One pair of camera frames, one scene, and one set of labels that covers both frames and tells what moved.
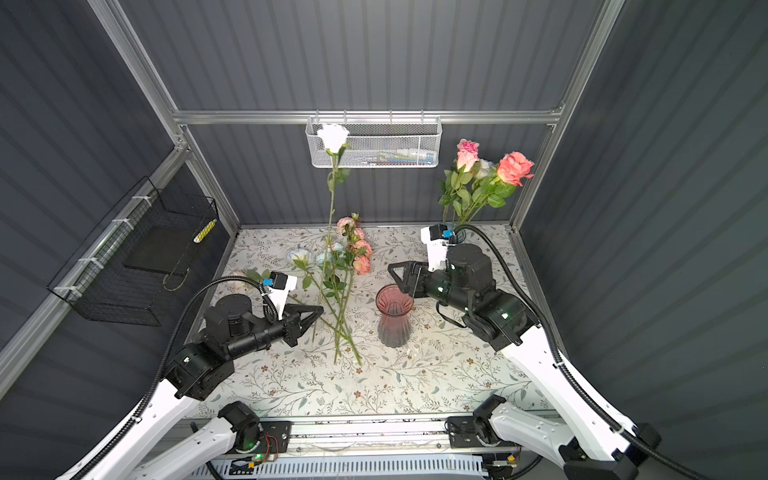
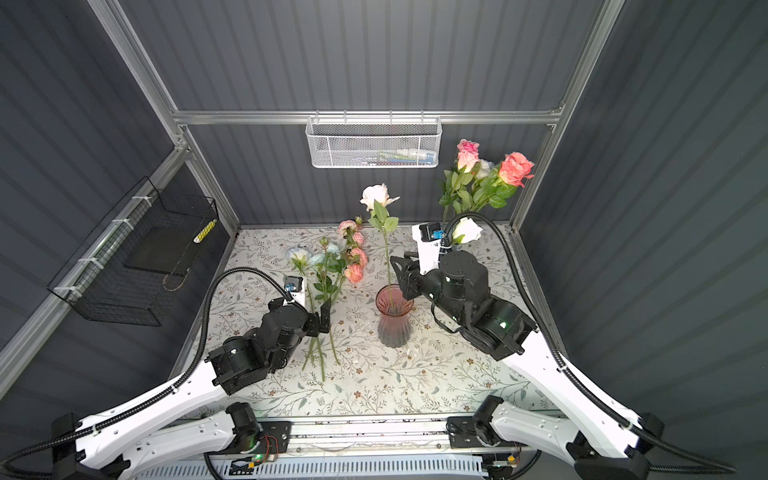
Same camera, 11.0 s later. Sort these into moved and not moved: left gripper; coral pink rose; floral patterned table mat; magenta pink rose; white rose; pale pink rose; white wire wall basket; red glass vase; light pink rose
Moved: pale pink rose; left gripper; white rose
Not moved: floral patterned table mat; magenta pink rose; red glass vase; coral pink rose; light pink rose; white wire wall basket
